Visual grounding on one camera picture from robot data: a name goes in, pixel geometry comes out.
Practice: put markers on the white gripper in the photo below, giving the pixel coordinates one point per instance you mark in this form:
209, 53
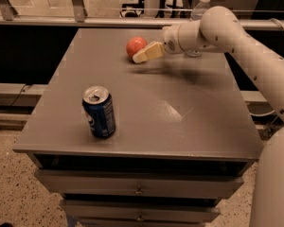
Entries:
170, 40

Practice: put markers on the red apple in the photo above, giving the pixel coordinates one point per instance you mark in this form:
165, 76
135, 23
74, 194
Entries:
134, 45

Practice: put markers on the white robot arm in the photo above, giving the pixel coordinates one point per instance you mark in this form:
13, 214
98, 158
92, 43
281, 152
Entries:
219, 28

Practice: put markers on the blue pepsi can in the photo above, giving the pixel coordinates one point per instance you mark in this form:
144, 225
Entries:
97, 103

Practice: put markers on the clear plastic water bottle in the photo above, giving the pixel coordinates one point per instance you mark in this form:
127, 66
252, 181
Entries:
199, 10

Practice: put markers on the grey drawer cabinet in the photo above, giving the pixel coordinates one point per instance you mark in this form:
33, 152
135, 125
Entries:
175, 116

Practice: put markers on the upper grey drawer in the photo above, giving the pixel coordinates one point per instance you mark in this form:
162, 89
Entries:
139, 184

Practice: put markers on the grey drawer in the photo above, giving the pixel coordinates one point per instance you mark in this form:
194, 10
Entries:
139, 211
139, 184

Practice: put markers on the metal railing bar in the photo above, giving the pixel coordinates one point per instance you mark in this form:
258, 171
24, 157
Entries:
266, 25

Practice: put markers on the lower grey drawer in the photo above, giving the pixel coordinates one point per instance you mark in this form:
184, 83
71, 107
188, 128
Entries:
139, 211

